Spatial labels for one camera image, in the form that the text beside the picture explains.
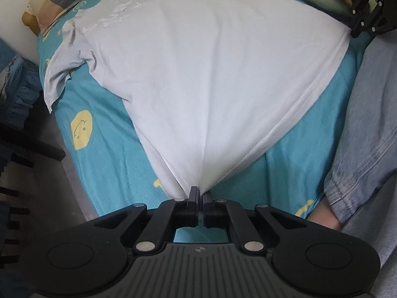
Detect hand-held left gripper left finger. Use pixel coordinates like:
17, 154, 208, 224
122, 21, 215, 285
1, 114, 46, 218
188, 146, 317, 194
93, 186, 199, 253

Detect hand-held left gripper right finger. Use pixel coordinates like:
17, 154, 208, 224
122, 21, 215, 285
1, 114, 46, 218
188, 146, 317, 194
202, 189, 311, 253

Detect white t-shirt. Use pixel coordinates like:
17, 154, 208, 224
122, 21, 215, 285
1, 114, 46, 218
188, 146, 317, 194
43, 0, 351, 197

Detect blue covered chair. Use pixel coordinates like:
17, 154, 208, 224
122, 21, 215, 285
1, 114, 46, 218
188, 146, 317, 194
0, 37, 44, 131

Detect mustard yellow pillow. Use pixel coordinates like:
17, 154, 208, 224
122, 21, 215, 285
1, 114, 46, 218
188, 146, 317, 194
22, 4, 42, 35

